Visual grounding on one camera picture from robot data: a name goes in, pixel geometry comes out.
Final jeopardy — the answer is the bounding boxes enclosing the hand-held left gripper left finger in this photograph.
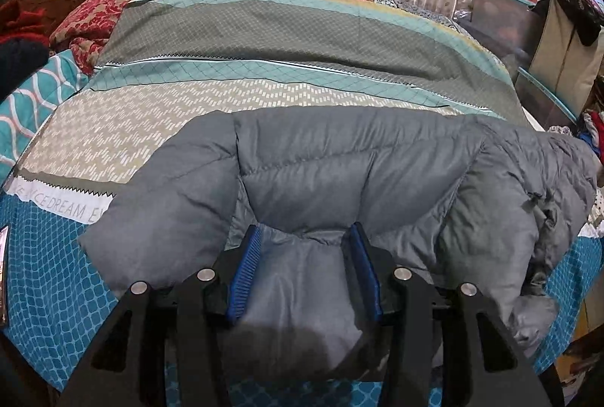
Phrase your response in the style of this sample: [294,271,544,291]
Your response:
[61,224,263,407]

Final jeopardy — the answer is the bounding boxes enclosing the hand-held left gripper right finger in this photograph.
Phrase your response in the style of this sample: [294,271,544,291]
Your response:
[348,222,555,407]

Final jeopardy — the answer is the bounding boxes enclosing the grey puffer jacket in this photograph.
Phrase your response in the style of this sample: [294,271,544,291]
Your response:
[78,108,600,382]

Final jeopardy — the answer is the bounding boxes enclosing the pile of colourful clothes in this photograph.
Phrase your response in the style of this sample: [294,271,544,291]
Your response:
[573,77,604,163]

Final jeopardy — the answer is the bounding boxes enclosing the teal striped patterned bed sheet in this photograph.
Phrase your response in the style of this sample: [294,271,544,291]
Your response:
[0,0,604,407]

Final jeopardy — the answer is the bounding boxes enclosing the clear plastic storage box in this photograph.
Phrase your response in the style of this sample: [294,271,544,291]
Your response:
[516,66,579,134]

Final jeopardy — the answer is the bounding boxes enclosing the teal wavy-line blanket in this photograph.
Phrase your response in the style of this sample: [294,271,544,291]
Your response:
[0,51,90,181]

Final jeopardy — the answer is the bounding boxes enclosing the clear storage box red contents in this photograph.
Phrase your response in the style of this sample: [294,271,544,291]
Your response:
[455,0,539,73]

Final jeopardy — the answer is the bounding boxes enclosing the red floral pillow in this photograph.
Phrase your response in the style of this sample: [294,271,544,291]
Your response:
[49,0,465,75]

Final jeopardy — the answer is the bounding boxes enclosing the beige fabric organiser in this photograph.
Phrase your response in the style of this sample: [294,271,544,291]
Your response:
[528,0,604,115]

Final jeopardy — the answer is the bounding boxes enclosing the dark navy cloth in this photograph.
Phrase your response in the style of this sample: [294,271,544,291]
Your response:
[0,39,50,101]

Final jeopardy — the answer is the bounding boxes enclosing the red knitted cloth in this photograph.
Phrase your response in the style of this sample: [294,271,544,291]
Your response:
[0,8,50,45]

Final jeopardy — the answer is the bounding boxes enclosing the dark patterned cloth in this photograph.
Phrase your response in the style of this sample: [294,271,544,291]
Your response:
[550,0,604,45]

